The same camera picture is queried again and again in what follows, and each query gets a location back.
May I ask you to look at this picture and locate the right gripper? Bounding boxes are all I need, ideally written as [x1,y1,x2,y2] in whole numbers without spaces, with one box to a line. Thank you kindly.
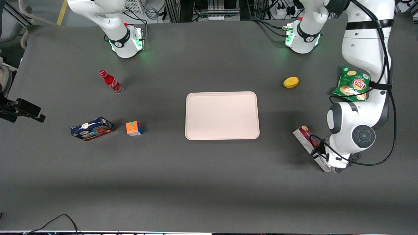
[0,97,46,123]

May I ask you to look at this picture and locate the red cookie box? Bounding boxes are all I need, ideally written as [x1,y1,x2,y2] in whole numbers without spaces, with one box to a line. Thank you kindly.
[293,125,333,173]

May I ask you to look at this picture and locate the blue cookie box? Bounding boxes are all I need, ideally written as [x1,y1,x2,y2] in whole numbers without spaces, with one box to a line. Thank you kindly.
[71,117,115,142]

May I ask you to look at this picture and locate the pink plastic tray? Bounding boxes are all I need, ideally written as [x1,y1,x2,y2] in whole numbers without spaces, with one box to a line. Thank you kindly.
[185,91,260,141]

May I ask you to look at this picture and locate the beige round seat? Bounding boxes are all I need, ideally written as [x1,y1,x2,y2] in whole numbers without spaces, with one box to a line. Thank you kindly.
[0,57,13,94]

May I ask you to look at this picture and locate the green chips bag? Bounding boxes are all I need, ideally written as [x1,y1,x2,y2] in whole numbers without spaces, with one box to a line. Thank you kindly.
[332,65,371,102]

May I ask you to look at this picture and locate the red cola bottle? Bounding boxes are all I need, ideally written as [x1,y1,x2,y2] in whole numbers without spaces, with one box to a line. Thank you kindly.
[99,70,124,94]

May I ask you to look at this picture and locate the yellow lemon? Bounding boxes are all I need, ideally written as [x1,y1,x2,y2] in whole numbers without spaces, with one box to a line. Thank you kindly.
[283,76,299,89]

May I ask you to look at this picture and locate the colourful puzzle cube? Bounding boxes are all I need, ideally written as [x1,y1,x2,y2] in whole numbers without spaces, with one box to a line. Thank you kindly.
[126,121,143,136]

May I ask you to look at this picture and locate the white perforated basket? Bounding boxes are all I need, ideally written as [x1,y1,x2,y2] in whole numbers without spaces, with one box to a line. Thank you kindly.
[123,0,145,14]

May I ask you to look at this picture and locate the white power strip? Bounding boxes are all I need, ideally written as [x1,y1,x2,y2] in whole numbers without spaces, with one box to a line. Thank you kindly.
[276,5,296,17]

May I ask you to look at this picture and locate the beige tubular chair frame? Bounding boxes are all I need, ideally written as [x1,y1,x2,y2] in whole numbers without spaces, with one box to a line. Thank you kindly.
[18,0,63,50]

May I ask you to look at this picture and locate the thin black table-edge cable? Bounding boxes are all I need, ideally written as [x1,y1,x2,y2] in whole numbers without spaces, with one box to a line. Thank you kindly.
[28,214,81,235]

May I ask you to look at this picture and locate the black right base cables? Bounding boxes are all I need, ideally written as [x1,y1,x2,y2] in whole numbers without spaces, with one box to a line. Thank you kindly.
[122,11,148,34]

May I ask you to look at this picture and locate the black base cables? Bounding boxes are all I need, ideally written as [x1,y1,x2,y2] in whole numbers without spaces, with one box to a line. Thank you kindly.
[122,11,148,34]
[249,17,288,38]

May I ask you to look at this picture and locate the black left base cables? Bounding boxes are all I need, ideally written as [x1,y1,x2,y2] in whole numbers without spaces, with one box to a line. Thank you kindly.
[249,17,288,38]

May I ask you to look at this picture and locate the grey coiled cable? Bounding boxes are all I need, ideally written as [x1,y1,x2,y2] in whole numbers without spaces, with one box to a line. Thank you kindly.
[145,6,159,21]

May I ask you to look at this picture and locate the aluminium profile frame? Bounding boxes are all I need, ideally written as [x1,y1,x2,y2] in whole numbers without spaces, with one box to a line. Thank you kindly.
[165,0,249,23]

